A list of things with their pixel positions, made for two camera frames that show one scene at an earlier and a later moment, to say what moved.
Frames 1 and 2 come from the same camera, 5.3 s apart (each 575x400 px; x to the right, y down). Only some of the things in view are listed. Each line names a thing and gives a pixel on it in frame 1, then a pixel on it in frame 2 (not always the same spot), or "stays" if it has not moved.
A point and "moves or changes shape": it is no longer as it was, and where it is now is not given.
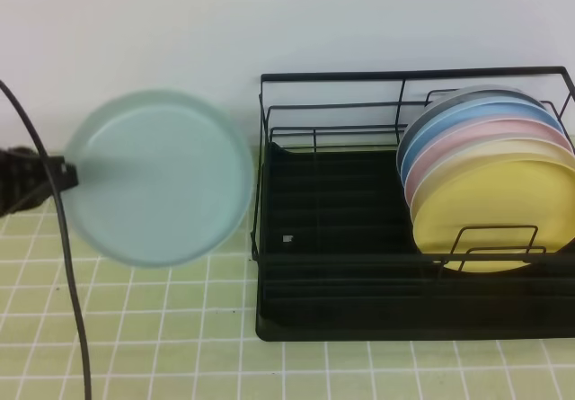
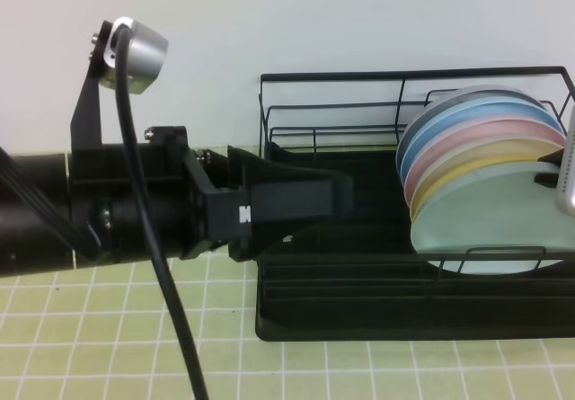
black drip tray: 338,262 stays
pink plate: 472,128 stays
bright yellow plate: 504,206 → 448,168
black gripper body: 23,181 → 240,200
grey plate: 458,94 stays
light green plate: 164,178 moves or changes shape
